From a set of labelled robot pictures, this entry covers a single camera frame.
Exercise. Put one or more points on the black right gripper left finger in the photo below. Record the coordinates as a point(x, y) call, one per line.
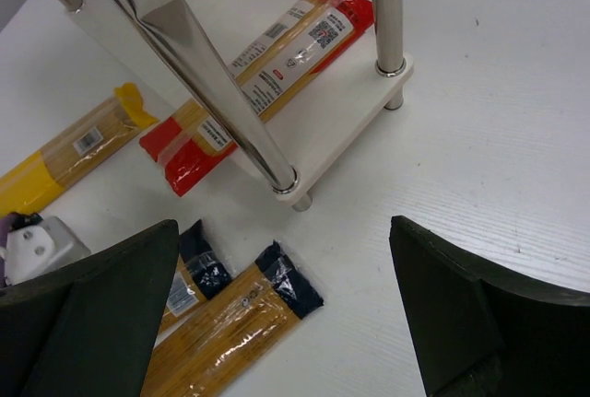
point(89, 328)

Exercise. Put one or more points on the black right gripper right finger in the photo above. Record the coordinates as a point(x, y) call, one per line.
point(481, 329)

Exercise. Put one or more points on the blue-ended spaghetti bag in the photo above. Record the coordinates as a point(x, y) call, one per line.
point(233, 330)
point(200, 275)

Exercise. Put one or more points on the yellow spaghetti bag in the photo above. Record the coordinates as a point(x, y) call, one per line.
point(65, 160)

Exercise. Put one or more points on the red spaghetti bag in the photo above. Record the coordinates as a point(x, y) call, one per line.
point(276, 66)

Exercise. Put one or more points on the white two-tier wooden shelf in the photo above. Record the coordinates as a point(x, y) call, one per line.
point(182, 49)

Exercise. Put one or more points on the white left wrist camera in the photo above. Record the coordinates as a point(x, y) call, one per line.
point(32, 246)

